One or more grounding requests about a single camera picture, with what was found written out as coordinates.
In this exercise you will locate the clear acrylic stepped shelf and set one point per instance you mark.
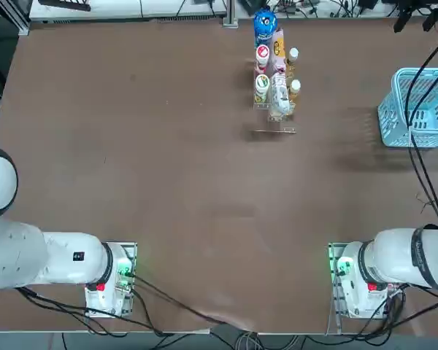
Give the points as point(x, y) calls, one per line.
point(293, 120)

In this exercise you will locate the green lid white jar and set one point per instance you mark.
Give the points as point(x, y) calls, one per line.
point(262, 83)

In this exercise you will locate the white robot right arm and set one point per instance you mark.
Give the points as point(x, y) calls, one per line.
point(394, 259)

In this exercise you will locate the aluminium frame post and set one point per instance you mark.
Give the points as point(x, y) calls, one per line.
point(230, 12)

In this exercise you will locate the black rack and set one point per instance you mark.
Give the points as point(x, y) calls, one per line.
point(65, 4)

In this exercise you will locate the red lid white jar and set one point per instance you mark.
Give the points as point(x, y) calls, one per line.
point(263, 52)

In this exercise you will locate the yellow juice bottle white cap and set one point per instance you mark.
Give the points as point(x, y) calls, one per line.
point(293, 54)
point(295, 95)

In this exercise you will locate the light blue plastic basket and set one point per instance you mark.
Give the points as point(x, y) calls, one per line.
point(398, 138)

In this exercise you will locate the blue lidded cup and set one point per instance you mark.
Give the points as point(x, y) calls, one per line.
point(264, 22)

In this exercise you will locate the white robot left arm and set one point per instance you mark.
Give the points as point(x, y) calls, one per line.
point(22, 255)

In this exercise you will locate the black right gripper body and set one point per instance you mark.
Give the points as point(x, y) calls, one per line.
point(419, 5)

